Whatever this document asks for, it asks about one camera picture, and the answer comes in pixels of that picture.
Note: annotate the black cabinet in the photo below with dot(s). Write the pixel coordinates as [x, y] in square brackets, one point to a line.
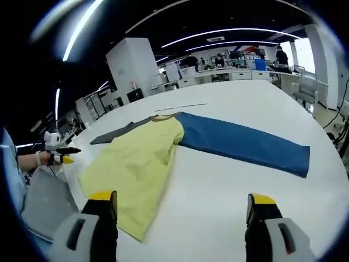
[135, 95]

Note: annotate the tall white box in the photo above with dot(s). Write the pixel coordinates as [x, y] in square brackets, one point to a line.
[172, 72]

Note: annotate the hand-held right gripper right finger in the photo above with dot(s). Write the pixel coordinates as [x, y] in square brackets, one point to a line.
[259, 234]

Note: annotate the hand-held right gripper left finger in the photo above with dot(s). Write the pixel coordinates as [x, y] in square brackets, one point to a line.
[101, 232]

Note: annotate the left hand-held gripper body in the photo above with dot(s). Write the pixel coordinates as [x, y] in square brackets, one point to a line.
[53, 140]

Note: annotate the white storage box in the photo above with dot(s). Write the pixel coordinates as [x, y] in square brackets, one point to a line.
[159, 79]
[187, 72]

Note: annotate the white template sheet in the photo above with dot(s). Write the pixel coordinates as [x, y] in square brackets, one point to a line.
[191, 105]

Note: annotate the white office chair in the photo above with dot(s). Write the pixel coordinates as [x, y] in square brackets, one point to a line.
[306, 82]

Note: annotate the long white workbench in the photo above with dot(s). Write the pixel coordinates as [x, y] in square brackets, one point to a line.
[240, 75]

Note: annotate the person's left hand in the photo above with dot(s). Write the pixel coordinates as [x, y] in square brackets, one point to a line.
[43, 159]

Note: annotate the person's light blue clothing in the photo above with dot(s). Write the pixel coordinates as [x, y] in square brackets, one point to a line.
[13, 174]

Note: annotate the yellow long-sleeve garment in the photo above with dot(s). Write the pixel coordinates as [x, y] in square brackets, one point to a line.
[136, 163]

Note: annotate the blue storage bin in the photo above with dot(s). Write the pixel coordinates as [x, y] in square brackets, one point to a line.
[260, 65]

